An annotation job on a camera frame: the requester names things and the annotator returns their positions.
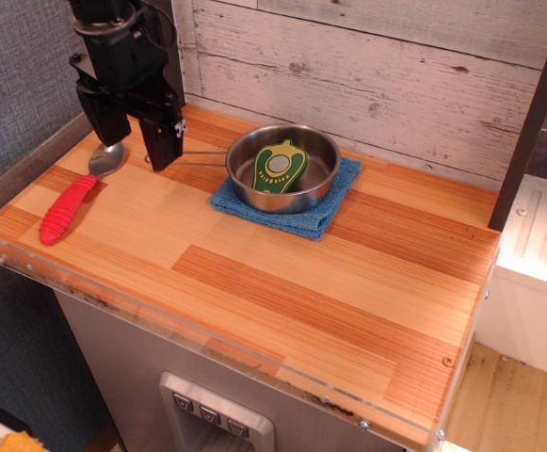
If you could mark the red handled metal spoon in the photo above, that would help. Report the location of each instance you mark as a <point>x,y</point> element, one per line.
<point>59,216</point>

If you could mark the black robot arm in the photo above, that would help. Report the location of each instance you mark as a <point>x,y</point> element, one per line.
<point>97,15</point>

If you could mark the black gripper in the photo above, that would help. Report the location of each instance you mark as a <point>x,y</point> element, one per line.
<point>104,89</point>

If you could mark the small steel pan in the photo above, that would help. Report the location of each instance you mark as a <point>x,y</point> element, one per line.
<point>324,160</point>

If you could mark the silver dispenser button panel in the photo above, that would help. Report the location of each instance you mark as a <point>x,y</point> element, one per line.
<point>202,420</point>

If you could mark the white toy sink unit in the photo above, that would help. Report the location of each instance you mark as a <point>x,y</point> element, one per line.
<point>513,315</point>

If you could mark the green toy pepper slice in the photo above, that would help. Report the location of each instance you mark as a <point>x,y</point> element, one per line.
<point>277,167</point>

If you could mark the blue folded cloth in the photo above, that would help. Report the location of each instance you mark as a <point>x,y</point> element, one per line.
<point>311,223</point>

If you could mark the yellow object bottom left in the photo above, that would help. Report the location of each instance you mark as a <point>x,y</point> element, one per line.
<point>20,442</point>

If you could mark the clear acrylic front guard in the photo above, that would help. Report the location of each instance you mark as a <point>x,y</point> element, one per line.
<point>369,328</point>

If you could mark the dark right frame post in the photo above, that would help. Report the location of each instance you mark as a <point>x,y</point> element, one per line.
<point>521,156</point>

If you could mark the grey toy cabinet front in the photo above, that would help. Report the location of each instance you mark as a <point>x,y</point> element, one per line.
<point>127,361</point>

